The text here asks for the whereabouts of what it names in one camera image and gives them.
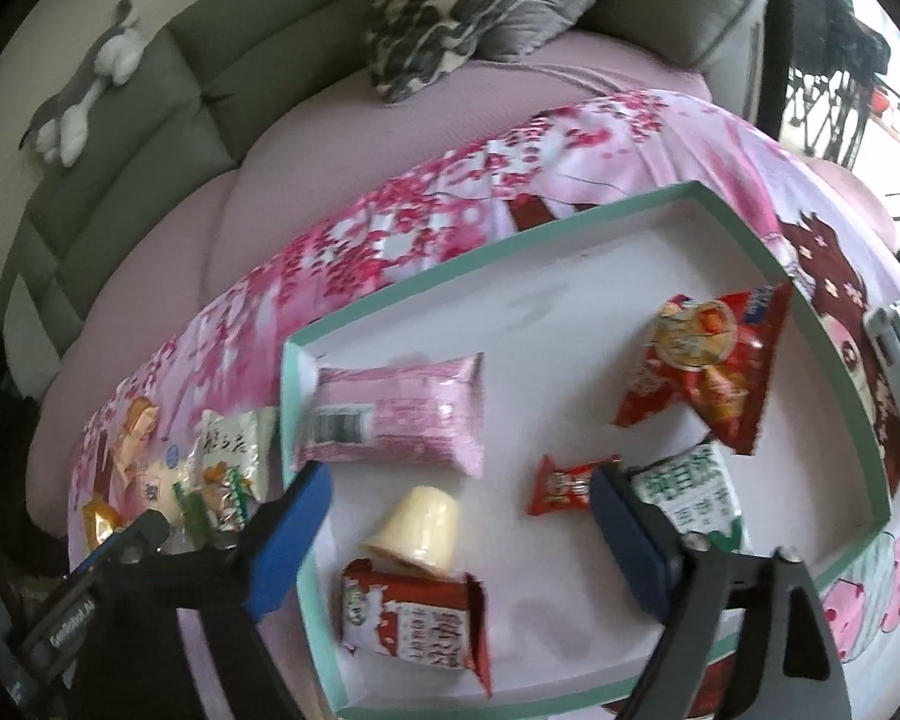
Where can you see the small red candy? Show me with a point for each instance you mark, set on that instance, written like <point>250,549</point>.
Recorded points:
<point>562,484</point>

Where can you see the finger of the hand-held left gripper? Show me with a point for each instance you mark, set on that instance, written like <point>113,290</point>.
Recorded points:
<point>120,540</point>

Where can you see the black cloth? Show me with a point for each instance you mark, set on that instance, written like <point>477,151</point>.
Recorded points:
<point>0,450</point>

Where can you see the pudding cup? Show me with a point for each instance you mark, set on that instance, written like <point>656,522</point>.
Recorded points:
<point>420,525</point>

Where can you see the beige orange snack packet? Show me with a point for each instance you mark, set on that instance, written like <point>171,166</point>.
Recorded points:
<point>139,427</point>

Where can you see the grey and white plush toy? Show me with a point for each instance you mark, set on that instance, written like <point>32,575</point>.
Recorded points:
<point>112,60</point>

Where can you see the black folding chair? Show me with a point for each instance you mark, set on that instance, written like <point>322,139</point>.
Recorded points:
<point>832,22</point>

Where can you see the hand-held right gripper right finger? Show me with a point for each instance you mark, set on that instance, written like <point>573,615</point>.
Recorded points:
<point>630,547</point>

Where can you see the white packet with green print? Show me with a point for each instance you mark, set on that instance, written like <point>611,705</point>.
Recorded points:
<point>221,450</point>

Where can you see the grey pillow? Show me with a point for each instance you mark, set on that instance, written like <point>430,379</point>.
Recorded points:
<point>540,7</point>

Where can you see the grey sofa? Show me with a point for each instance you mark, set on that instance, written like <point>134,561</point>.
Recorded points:
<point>232,37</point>

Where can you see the red and white milk packet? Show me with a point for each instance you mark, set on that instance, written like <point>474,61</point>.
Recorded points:
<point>405,622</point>

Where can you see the red triangular snack packet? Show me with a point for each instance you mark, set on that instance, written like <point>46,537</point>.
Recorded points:
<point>690,382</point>

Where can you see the pink sofa seat cover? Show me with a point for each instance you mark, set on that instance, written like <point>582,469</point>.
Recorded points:
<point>285,187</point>

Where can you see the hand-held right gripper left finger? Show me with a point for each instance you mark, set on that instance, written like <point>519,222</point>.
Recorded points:
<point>292,540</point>

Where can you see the white tray with green rim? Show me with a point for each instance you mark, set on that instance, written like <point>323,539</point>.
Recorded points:
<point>570,300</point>

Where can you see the light grey cushion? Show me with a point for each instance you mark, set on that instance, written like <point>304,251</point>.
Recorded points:
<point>37,330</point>

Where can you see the black door frame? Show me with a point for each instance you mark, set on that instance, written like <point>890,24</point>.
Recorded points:
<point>776,30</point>

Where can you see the pink snack packet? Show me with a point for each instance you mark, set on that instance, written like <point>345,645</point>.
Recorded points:
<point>412,412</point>

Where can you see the printed cartoon blanket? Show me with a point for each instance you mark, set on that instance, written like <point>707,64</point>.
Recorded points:
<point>435,217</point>

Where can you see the black and white patterned pillow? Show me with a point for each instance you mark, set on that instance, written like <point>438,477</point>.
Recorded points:
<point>435,22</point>

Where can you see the green and white cracker packet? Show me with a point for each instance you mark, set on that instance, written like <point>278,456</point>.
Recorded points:
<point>690,487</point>

